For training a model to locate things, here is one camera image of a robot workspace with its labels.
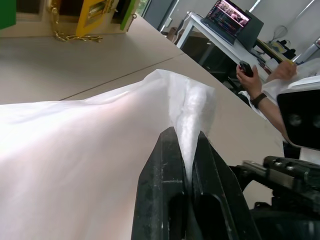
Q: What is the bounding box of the gold metal chain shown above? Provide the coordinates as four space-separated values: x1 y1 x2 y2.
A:
49 6 104 44

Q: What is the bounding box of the open laptop with lit screen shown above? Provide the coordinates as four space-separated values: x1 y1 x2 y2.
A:
201 0 252 46

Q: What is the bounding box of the person's bare hand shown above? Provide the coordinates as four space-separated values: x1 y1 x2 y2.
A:
266 60 298 82
236 64 263 101

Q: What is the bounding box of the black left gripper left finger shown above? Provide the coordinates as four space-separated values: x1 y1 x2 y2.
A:
131 126 188 240

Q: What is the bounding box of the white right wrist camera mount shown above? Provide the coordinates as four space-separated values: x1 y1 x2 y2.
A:
276 74 320 161

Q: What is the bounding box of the dark wrist watch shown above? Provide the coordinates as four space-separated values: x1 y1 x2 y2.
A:
249 92 268 110

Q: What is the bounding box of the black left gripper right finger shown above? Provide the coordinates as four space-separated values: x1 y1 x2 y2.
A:
191 131 262 240

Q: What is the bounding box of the black handheld phone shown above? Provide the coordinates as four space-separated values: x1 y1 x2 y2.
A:
238 60 254 77

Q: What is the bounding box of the white drawstring bag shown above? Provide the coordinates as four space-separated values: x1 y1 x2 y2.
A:
0 68 216 240

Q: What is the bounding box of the white office desk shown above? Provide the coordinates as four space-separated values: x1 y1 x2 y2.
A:
176 11 283 83

